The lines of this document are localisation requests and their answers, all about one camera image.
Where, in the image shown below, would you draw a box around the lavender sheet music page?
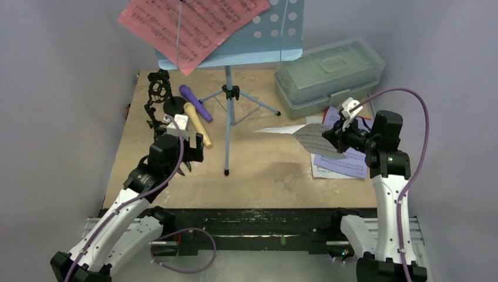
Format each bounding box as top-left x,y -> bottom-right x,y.
314,107 -> 373,179

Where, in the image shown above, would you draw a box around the purple toy microphone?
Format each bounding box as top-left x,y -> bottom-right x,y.
179,85 -> 213,123

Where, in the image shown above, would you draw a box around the black round-base microphone stand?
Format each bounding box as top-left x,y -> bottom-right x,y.
151,69 -> 186,116

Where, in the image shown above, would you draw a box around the pink sheet music page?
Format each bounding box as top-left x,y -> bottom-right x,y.
117,0 -> 270,75

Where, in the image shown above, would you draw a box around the light blue music stand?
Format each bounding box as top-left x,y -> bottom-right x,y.
153,0 -> 305,177

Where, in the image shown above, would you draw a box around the black tripod microphone stand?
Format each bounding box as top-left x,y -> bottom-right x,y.
144,71 -> 171,139

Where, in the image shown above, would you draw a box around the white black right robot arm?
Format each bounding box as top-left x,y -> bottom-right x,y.
323,110 -> 428,281

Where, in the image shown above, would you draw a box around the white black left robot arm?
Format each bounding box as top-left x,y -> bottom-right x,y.
50,133 -> 204,281

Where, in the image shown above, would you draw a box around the black pliers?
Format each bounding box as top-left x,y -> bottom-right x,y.
177,161 -> 192,176

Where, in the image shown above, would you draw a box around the translucent green storage box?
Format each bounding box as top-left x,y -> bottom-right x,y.
274,38 -> 385,120

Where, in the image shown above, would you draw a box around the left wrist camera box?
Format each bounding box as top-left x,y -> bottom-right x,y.
163,114 -> 190,140

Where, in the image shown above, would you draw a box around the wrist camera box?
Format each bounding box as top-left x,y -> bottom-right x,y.
163,114 -> 190,140
341,98 -> 363,131

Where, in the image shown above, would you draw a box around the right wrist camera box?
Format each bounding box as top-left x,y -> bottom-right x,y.
341,98 -> 363,131

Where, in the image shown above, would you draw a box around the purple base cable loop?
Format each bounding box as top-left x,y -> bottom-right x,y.
149,228 -> 217,274

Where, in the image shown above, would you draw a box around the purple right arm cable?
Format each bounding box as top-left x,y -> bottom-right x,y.
348,87 -> 430,282

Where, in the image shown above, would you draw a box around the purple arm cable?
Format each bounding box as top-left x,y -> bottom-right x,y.
68,115 -> 186,282
348,87 -> 430,282

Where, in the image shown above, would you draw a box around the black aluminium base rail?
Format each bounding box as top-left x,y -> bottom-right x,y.
83,208 -> 425,258

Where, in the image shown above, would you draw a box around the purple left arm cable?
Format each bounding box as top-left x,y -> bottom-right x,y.
68,115 -> 186,282

